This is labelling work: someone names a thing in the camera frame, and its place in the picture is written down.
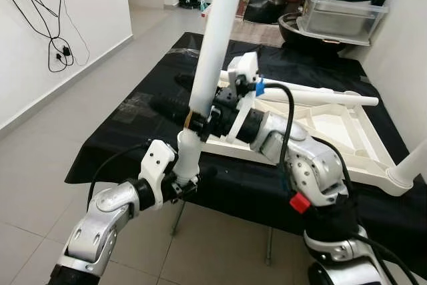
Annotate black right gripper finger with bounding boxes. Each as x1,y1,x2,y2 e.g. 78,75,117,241
181,108,213,142

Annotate white plastic children table top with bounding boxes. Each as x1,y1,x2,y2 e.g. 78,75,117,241
199,75,418,198

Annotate black tablecloth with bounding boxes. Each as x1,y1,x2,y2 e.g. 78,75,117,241
64,31,427,280

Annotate beige patterned cloth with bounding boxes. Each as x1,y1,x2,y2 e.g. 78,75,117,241
229,17,289,48

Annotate grey metal table leg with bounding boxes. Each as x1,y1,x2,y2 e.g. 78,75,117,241
265,226,275,266

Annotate black wok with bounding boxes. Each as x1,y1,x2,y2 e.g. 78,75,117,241
278,11,364,53

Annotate clear plastic storage container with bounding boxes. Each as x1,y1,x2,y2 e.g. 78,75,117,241
296,0,390,47

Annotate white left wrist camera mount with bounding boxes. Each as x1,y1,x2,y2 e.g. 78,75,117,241
137,139,178,194

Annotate black coiled hose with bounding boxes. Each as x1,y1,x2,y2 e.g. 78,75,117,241
177,0,205,11

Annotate black hanging wall cables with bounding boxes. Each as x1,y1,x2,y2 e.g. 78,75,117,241
0,0,91,74

